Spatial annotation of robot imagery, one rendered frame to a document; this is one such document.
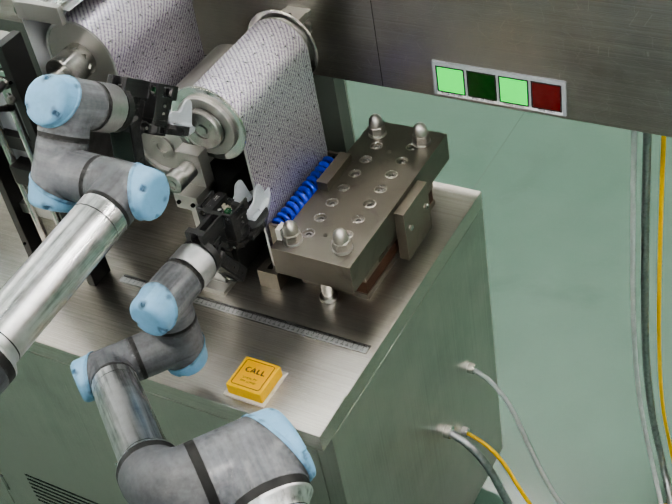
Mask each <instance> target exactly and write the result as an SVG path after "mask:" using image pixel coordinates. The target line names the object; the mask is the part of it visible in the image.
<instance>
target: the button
mask: <svg viewBox="0 0 672 504"><path fill-rule="evenodd" d="M281 377H282V371H281V367H280V366H277V365H274V364H271V363H267V362H264V361H261V360H258V359H255V358H251V357H248V356H247V357H246V358H245V359H244V361H243V362H242V363H241V365H240V366H239V367H238V369H237V370H236V371H235V373H234V374H233V375H232V376H231V378H230V379H229V380H228V382H227V383H226V386H227V389H228V392H229V393H231V394H234V395H237V396H240V397H243V398H246V399H249V400H252V401H255V402H258V403H263V402H264V401H265V399H266V398H267V397H268V395H269V394H270V392H271V391H272V390H273V388H274V387H275V385H276V384H277V383H278V381H279V380H280V378H281Z"/></svg>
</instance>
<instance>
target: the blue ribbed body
mask: <svg viewBox="0 0 672 504"><path fill-rule="evenodd" d="M334 159H335V156H331V157H330V156H324V157H323V159H322V161H320V162H319V164H318V166H316V167H315V168H314V171H312V172H311V173H310V176H308V177H307V178H306V181H304V182H303V183H302V186H300V187H299V188H298V191H296V192H295V193H294V196H292V197H291V198H290V199H289V201H288V202H286V203H285V207H282V208H281V212H278V213H277V215H276V217H275V218H273V219H272V223H274V224H280V223H281V222H283V223H285V221H287V220H293V219H294V218H295V217H296V215H297V214H298V213H299V212H300V210H301V209H302V208H303V207H304V205H305V204H306V203H307V202H308V200H309V199H310V198H311V197H312V195H313V194H314V193H315V192H316V190H317V189H318V188H317V183H316V181H317V180H318V178H319V177H320V176H321V175H322V173H323V172H324V171H325V170H326V169H327V167H328V166H329V165H330V164H331V162H332V161H333V160H334Z"/></svg>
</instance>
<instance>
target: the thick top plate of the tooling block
mask: <svg viewBox="0 0 672 504"><path fill-rule="evenodd" d="M383 123H384V124H385V129H386V131H387V134H386V136H385V137H383V138H381V139H371V138H370V137H369V136H368V127H367V128H366V129H365V131H364V132H363V133H362V134H361V136H360V137H359V138H358V139H357V141H356V142H355V143H354V144H353V146H352V147H351V148H350V149H349V151H348V152H347V153H350V154H351V156H352V162H351V163H350V165H349V166H348V167H347V168H346V170H345V171H344V172H343V174H342V175H341V176H340V177H339V179H338V180H337V181H336V182H335V184H334V185H333V186H332V187H331V189H330V190H329V191H326V190H321V189H317V190H316V192H315V193H314V194H313V195H312V197H311V198H310V199H309V200H308V202H307V203H306V204H305V205H304V207H303V208H302V209H301V210H300V212H299V213H298V214H297V215H296V217H295V218H294V219H293V220H292V221H294V222H295V223H296V224H297V226H298V229H299V230H300V231H301V235H302V236H303V242H302V244H300V245H299V246H297V247H294V248H289V247H286V246H284V244H283V240H282V241H281V240H276V242H275V243H274V244H273V245H272V247H271V252H272V256H273V260H274V264H275V268H276V272H277V273H280V274H284V275H288V276H292V277H295V278H299V279H303V280H306V281H310V282H314V283H318V284H321V285H325V286H329V287H332V288H336V289H340V290H344V291H347V292H351V293H355V292H356V290H357V289H358V287H359V286H360V285H361V283H362V282H363V280H364V279H365V277H366V276H367V275H368V273H369V272H370V270H371V269H372V268H373V266H374V265H375V263H376V262H377V260H378V259H379V258H380V256H381V255H382V253H383V252H384V251H385V249H386V248H387V246H388V245H389V243H390V242H391V241H392V239H393V238H394V236H395V235H396V234H397V233H396V226H395V220H394V212H395V210H396V209H397V208H398V206H399V205H400V204H401V202H402V201H403V199H404V198H405V197H406V195H407V194H408V192H409V191H410V190H411V188H412V187H413V186H414V184H415V183H416V181H417V180H419V181H424V182H427V188H429V187H430V185H431V184H432V183H433V181H434V180H435V178H436V177H437V175H438V174H439V173H440V171H441V170H442V168H443V167H444V165H445V164H446V163H447V161H448V160H449V149H448V139H447V134H445V133H440V132H435V131H430V130H427V131H428V132H429V133H430V139H431V144H430V145H429V146H427V147H425V148H416V147H414V146H413V145H412V134H413V127H409V126H404V125H399V124H393V123H388V122H383ZM337 228H343V229H344V230H346V232H347V234H348V237H349V238H350V239H351V244H352V245H353V250H352V252H351V253H350V254H348V255H345V256H337V255H335V254H334V253H333V252H332V243H331V241H332V240H333V237H332V236H333V232H334V230H335V229H337Z"/></svg>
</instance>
